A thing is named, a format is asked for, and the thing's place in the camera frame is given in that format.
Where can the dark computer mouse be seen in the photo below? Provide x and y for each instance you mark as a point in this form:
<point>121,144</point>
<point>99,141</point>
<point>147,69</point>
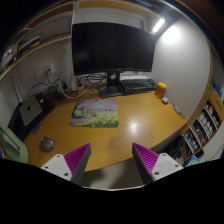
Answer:
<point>48,143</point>

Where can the white ceiling light bar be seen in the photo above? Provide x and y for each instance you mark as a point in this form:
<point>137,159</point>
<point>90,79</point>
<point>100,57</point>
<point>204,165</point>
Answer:
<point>158,25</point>

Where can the wooden wall shelf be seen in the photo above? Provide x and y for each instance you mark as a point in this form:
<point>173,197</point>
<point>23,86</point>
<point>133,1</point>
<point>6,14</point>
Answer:
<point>53,23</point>

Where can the wooden side shelf unit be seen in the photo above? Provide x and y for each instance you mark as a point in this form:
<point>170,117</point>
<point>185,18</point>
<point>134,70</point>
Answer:
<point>198,136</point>

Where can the pale green chair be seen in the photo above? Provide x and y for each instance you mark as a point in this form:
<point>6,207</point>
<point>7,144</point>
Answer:
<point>13,147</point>

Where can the black computer monitor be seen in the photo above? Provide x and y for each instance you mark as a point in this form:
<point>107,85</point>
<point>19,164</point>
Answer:
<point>111,48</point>

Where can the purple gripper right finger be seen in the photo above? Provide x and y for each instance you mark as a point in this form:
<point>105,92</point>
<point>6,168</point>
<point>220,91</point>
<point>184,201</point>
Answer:
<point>153,166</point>

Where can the black mechanical keyboard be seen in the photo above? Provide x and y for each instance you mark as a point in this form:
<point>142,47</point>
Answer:
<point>133,86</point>

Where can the orange yellow-lidded jar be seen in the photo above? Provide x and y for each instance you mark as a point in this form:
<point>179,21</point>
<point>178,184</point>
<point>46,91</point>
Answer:
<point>160,89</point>

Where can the pen on desk edge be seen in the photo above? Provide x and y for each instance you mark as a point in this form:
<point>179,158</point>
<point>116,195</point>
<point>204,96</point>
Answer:
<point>177,111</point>

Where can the small white grey box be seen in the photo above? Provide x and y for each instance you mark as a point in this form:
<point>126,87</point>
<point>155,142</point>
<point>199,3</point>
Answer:
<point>165,100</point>

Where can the white wall power socket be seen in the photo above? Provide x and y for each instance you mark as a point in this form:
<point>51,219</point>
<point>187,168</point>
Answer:
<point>47,69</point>

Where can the floral landscape mouse pad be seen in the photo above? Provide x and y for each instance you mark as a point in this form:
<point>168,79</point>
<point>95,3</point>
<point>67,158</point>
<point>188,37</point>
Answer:
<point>95,113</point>

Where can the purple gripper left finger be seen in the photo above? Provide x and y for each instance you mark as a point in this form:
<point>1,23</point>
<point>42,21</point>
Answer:
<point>71,166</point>

